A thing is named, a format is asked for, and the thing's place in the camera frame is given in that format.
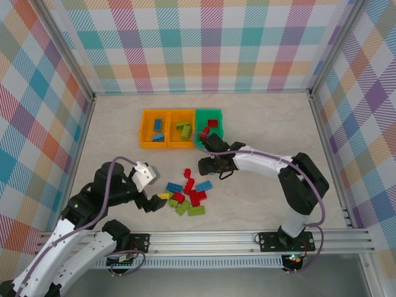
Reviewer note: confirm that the lime green lego brick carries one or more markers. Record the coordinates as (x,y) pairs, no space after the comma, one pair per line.
(196,210)
(186,131)
(183,208)
(169,195)
(174,203)
(183,124)

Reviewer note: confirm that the red lego brick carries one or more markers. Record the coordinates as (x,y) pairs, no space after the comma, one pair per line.
(197,198)
(187,172)
(189,185)
(205,129)
(178,196)
(213,123)

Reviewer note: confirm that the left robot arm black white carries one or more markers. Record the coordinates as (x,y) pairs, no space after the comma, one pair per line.
(99,247)

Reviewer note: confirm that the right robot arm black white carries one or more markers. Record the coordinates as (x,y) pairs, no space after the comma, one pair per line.
(297,198)

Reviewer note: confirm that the orange plastic bin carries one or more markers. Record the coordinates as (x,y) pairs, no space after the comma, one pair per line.
(176,139)
(147,136)

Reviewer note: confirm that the green plastic bin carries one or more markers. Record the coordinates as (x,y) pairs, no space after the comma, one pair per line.
(201,119)

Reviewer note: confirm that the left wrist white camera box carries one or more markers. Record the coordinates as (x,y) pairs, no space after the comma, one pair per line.
(143,178)

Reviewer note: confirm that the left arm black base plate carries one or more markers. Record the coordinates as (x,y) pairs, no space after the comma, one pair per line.
(142,242)

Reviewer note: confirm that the aluminium mounting rail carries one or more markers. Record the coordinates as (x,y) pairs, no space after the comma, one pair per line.
(201,242)

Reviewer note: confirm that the aluminium side floor rail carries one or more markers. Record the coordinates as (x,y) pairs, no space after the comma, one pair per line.
(81,139)
(325,139)

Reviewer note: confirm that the aluminium long floor rail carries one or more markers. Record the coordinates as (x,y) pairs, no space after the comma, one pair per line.
(201,92)

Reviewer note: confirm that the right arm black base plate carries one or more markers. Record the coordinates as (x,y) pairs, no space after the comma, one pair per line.
(269,242)

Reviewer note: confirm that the aluminium frame post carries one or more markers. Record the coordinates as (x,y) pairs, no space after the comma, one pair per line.
(67,46)
(334,46)

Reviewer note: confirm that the aluminium frame leg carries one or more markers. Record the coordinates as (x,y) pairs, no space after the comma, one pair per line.
(371,275)

